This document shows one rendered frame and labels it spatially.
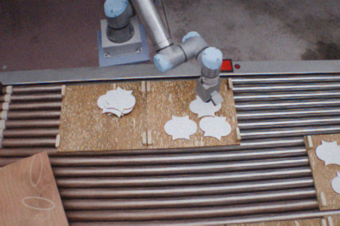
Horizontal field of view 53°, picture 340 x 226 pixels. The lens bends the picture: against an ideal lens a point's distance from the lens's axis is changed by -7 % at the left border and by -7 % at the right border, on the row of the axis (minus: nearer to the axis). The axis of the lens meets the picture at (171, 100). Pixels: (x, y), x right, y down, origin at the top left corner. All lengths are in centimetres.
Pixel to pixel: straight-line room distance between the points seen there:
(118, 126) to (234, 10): 212
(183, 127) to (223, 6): 206
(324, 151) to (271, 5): 217
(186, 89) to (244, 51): 148
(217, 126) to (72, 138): 66
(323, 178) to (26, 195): 125
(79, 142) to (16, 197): 37
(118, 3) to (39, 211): 100
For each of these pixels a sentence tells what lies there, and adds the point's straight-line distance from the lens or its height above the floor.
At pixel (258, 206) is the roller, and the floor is 92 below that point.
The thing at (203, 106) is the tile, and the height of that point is 95.
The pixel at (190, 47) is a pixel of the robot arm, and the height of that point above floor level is 131.
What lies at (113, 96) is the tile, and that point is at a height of 99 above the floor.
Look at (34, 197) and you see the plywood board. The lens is 149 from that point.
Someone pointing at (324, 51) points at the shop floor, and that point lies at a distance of 339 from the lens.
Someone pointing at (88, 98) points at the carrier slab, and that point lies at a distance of 175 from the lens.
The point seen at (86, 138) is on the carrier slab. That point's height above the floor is 94.
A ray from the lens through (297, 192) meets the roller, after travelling 162.
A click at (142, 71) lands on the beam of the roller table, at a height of 92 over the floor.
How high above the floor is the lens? 238
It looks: 59 degrees down
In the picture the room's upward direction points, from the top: straight up
